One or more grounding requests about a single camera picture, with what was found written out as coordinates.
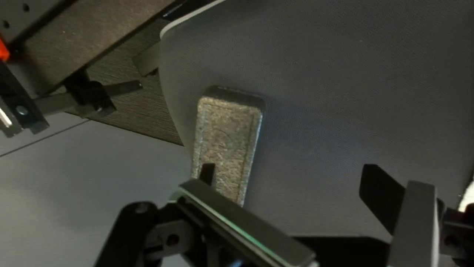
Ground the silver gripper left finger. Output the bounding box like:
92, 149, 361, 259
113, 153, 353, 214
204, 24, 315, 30
93, 177, 318, 267

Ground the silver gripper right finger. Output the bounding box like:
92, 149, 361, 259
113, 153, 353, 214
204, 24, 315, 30
387, 180, 474, 267

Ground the felt whiteboard duster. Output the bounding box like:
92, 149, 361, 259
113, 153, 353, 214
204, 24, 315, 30
188, 87, 267, 208

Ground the gray metal bar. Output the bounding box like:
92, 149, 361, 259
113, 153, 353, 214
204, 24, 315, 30
28, 81, 145, 118

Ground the small orange part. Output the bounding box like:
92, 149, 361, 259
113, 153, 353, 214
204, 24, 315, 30
0, 36, 12, 64

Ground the black clamp bracket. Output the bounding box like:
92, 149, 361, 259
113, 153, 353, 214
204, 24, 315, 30
62, 73, 118, 121

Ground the black metal mount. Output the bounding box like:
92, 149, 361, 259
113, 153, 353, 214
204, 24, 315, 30
0, 61, 50, 137

